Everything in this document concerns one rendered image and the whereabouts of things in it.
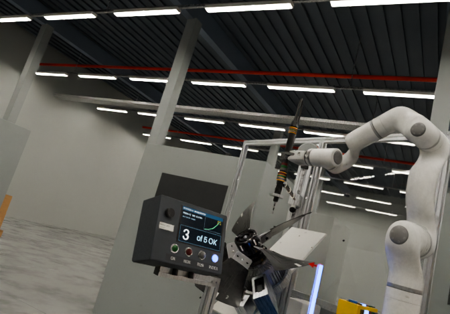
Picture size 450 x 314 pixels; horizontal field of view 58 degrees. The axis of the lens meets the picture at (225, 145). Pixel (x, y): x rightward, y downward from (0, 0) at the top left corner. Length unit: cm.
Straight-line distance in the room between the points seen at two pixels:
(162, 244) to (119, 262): 368
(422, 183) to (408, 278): 34
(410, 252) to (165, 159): 361
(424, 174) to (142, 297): 353
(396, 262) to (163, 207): 85
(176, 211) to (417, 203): 89
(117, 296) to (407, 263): 371
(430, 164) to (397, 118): 23
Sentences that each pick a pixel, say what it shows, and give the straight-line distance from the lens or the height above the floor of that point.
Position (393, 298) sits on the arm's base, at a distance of 162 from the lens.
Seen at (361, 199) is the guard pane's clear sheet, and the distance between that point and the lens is 263.
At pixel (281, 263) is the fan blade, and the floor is 115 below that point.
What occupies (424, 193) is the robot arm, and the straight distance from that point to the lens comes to 165.
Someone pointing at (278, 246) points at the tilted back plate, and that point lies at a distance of 242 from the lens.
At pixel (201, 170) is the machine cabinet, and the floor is 183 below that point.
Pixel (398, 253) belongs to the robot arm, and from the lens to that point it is 158.
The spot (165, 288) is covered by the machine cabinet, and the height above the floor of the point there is 55.
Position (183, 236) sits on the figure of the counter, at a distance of 124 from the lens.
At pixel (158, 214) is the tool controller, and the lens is 121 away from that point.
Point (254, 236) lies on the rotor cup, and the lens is 203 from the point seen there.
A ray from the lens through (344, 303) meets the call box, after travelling 197.
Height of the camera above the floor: 117
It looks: 13 degrees up
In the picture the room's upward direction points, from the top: 16 degrees clockwise
